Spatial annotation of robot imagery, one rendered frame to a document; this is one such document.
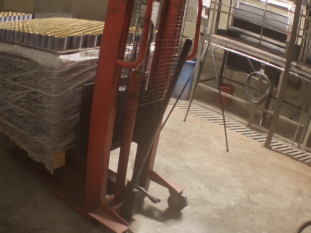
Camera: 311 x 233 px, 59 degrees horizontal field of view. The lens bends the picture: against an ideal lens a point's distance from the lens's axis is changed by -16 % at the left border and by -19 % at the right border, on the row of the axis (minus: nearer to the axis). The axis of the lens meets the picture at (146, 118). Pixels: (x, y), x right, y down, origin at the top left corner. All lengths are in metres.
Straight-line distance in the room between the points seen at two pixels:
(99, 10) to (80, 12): 0.46
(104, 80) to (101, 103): 0.13
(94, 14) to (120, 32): 3.67
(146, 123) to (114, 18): 0.86
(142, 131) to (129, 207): 0.54
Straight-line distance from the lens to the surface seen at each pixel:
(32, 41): 1.91
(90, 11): 5.35
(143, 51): 1.53
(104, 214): 2.00
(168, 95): 1.80
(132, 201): 2.15
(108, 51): 1.66
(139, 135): 2.26
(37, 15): 3.91
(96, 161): 1.88
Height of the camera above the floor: 1.48
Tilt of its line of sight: 22 degrees down
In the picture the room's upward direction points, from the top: 10 degrees clockwise
